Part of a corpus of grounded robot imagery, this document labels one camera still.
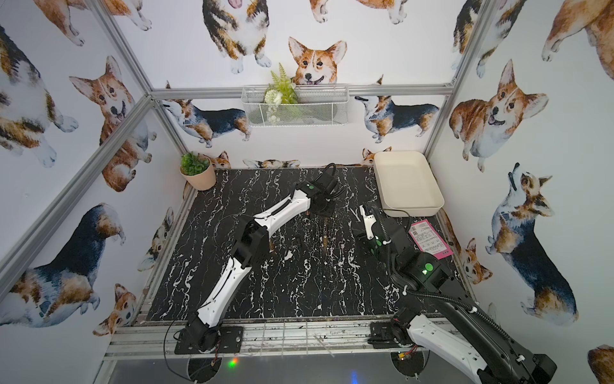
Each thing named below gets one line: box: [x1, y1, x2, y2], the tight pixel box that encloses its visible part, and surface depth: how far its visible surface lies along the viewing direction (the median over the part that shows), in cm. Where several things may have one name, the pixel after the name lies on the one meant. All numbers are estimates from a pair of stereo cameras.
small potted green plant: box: [179, 151, 217, 191], surface depth 106 cm
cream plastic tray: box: [373, 150, 446, 218], surface depth 116 cm
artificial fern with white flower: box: [263, 63, 300, 124], surface depth 85 cm
